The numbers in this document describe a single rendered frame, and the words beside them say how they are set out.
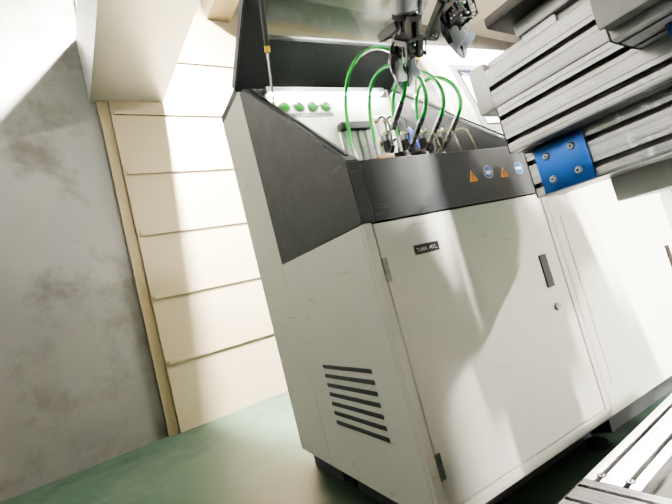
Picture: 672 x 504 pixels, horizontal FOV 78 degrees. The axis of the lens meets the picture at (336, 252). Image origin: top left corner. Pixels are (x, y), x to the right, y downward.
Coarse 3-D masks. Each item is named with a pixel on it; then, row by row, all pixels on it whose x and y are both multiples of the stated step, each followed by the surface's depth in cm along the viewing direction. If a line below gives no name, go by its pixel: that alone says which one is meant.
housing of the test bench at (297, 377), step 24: (240, 120) 161; (240, 144) 166; (240, 168) 171; (240, 192) 177; (264, 216) 157; (264, 240) 162; (264, 264) 167; (264, 288) 173; (288, 312) 154; (288, 336) 158; (288, 360) 163; (288, 384) 169; (312, 408) 150; (312, 432) 155
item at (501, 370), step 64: (384, 256) 101; (448, 256) 110; (512, 256) 121; (448, 320) 106; (512, 320) 116; (576, 320) 128; (448, 384) 102; (512, 384) 111; (576, 384) 123; (448, 448) 98; (512, 448) 107
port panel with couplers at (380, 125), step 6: (384, 108) 181; (390, 108) 183; (372, 114) 178; (378, 114) 179; (384, 114) 181; (390, 114) 182; (378, 120) 175; (384, 120) 178; (390, 120) 182; (378, 126) 178; (384, 126) 179; (378, 132) 177; (378, 138) 176; (396, 144) 180; (396, 150) 180
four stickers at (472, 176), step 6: (516, 162) 130; (474, 168) 121; (486, 168) 123; (498, 168) 126; (504, 168) 127; (516, 168) 130; (522, 168) 131; (468, 174) 120; (474, 174) 121; (486, 174) 123; (492, 174) 124; (504, 174) 127; (474, 180) 120
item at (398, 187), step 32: (384, 160) 107; (416, 160) 112; (448, 160) 117; (480, 160) 123; (512, 160) 130; (384, 192) 105; (416, 192) 110; (448, 192) 115; (480, 192) 120; (512, 192) 127
